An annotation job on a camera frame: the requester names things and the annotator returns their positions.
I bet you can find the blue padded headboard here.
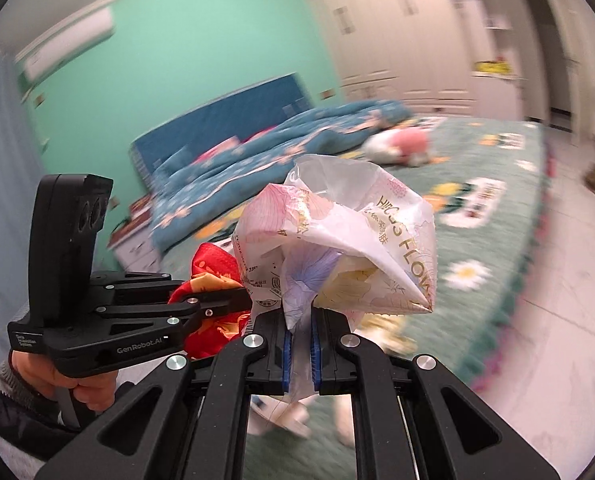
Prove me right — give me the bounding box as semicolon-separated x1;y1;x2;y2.
129;74;314;188

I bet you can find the white air conditioner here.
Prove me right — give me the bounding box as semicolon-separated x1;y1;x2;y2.
23;8;114;84

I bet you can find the blue floral quilt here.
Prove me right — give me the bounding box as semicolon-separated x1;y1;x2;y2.
151;100;413;252

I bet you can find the left hand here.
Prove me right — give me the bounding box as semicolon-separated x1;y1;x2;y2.
10;351;117;412

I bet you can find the cream wardrobe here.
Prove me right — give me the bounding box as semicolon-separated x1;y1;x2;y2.
307;0;523;120

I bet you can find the red yellow cloth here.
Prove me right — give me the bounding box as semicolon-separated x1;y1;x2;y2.
168;243;252;360

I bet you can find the green floral bedspread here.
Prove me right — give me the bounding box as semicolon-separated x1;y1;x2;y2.
159;115;553;480

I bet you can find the pink white plush toy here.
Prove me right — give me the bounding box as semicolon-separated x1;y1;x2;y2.
361;126;431;167

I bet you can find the white floral plastic bag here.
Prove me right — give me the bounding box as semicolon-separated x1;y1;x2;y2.
232;155;437;402

